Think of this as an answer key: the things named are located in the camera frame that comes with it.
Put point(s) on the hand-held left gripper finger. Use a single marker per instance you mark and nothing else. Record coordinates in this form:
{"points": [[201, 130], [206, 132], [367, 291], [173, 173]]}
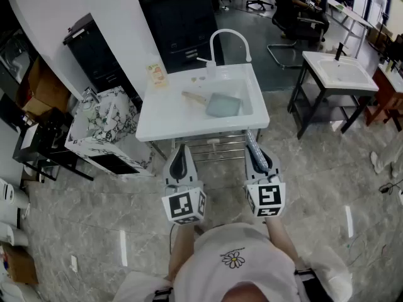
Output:
{"points": [[193, 170], [167, 171]]}

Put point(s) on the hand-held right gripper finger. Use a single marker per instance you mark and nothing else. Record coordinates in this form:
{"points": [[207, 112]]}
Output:
{"points": [[274, 167], [248, 168]]}

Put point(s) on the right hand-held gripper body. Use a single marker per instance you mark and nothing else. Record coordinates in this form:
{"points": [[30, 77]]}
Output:
{"points": [[267, 197]]}

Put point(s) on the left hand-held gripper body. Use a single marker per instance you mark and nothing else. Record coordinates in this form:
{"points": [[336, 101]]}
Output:
{"points": [[181, 204]]}

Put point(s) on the person's left forearm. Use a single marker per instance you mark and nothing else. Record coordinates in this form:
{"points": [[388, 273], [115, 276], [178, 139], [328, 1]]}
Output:
{"points": [[181, 250]]}

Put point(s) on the person's right forearm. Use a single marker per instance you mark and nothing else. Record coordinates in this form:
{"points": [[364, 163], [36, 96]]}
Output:
{"points": [[280, 238]]}

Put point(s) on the metal sink stand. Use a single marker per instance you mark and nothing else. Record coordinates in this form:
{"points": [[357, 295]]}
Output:
{"points": [[220, 151]]}

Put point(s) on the white sink basin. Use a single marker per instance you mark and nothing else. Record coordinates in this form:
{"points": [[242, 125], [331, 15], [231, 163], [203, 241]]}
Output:
{"points": [[167, 118]]}

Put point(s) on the person's white daisy shirt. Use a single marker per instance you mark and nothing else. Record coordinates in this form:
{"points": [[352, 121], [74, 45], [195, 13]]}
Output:
{"points": [[245, 247]]}

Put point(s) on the marble patterned sink cabinet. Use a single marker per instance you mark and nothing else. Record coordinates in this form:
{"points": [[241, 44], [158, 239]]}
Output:
{"points": [[104, 127]]}

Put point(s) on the black basin stand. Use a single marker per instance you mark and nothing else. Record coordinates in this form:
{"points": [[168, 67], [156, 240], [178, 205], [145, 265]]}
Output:
{"points": [[327, 93]]}

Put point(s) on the orange printed card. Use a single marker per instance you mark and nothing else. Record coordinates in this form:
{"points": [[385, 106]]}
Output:
{"points": [[157, 75]]}

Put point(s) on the person's neck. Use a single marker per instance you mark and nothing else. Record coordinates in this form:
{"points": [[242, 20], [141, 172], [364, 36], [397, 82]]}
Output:
{"points": [[248, 294]]}

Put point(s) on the white curved faucet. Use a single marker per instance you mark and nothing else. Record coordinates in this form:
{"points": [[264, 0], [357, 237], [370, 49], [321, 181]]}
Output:
{"points": [[211, 69]]}

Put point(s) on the chrome basin faucet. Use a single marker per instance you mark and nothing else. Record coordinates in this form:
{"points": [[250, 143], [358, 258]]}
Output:
{"points": [[89, 94]]}

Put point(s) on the white rectangular wash basin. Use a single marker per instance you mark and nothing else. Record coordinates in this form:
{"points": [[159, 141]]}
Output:
{"points": [[343, 74]]}

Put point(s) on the black metal rack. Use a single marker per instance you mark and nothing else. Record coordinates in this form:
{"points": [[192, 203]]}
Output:
{"points": [[47, 143]]}

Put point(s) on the small black cabinet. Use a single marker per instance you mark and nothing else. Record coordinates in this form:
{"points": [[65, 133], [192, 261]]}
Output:
{"points": [[97, 58]]}

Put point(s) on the black basin faucet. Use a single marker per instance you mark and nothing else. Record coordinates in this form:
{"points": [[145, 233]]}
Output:
{"points": [[340, 50]]}

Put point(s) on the brown wooden table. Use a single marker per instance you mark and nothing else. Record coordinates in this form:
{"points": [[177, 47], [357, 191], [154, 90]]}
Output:
{"points": [[388, 93]]}

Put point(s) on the large black cabinet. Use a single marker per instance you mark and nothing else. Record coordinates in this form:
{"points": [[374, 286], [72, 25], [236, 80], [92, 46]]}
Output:
{"points": [[179, 24]]}

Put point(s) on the large open cardboard box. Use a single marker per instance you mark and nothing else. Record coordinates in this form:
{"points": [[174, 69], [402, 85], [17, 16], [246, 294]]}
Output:
{"points": [[44, 87]]}

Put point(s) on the black cantilever office chair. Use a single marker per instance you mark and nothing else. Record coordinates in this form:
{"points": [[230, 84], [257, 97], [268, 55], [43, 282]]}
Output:
{"points": [[283, 14]]}

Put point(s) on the white ceramic fixture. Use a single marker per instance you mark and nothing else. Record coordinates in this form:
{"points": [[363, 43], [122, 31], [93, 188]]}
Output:
{"points": [[12, 197]]}

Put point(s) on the long white table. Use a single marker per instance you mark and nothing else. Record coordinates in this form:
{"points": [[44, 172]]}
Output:
{"points": [[349, 14]]}

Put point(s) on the small cardboard box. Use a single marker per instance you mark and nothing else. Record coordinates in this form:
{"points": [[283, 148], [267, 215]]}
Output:
{"points": [[19, 266]]}

